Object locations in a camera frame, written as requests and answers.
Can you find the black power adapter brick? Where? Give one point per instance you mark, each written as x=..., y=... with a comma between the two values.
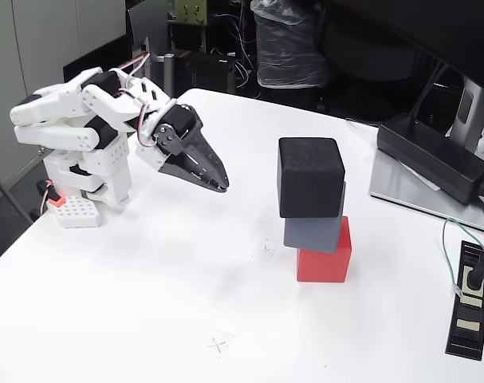
x=429, y=157

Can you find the clear tape with X mark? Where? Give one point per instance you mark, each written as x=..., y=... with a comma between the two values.
x=265, y=249
x=219, y=345

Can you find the white perforated table clamp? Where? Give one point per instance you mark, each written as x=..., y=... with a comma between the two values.
x=80, y=213

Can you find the red cube block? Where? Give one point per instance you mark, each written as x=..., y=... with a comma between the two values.
x=325, y=265

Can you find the black equipment box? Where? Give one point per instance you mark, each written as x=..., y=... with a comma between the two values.
x=209, y=72

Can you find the black cube block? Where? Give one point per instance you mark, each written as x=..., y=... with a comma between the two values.
x=309, y=179

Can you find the black table power socket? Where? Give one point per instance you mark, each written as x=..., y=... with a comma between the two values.
x=467, y=319

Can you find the silver metal post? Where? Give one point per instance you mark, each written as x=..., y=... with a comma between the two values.
x=166, y=72

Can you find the silver monitor stand neck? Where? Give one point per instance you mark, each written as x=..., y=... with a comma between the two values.
x=471, y=107

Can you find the black power plug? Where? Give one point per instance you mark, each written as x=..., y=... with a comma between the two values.
x=474, y=279

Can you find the grey cube block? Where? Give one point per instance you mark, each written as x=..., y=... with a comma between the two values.
x=311, y=235

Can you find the black monitor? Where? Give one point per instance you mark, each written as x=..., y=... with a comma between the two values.
x=425, y=24

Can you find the dark computer tower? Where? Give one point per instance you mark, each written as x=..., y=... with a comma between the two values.
x=146, y=20

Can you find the plastic-wrapped black bin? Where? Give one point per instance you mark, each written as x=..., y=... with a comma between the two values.
x=289, y=48

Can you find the silver monitor stand base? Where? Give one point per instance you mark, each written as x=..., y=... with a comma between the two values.
x=393, y=179

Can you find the green perforated board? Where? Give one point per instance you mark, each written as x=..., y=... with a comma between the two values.
x=190, y=11

